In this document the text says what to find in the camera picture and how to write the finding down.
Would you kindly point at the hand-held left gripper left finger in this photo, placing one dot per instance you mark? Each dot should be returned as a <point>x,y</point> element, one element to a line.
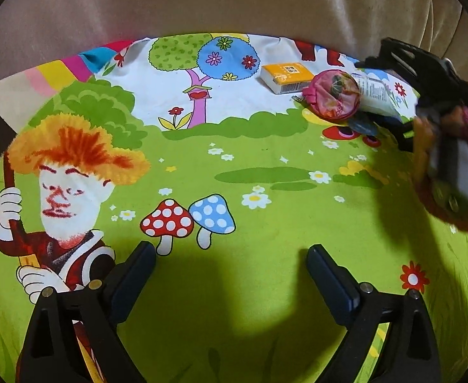
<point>126,291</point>

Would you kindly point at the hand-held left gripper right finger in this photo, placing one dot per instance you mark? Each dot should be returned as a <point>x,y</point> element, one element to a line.
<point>333,287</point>

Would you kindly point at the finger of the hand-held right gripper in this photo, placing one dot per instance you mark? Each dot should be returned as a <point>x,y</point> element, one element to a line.
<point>407,137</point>
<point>401,56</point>

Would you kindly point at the person's right hand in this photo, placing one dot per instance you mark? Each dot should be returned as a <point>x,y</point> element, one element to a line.
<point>422,143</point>

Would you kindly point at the dark blue cloth piece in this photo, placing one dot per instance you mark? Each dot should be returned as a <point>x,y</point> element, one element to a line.
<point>363,125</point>

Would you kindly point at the pink round zip pouch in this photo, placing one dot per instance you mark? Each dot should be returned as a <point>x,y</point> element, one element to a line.
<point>329,95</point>

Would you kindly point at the printed cartoon blanket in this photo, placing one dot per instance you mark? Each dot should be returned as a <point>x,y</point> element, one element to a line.
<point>258,227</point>

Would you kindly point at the orange tissue pack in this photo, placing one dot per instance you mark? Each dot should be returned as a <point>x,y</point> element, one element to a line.
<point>286,75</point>

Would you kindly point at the beige curtain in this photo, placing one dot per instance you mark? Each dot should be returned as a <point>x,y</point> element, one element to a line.
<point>178,0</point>

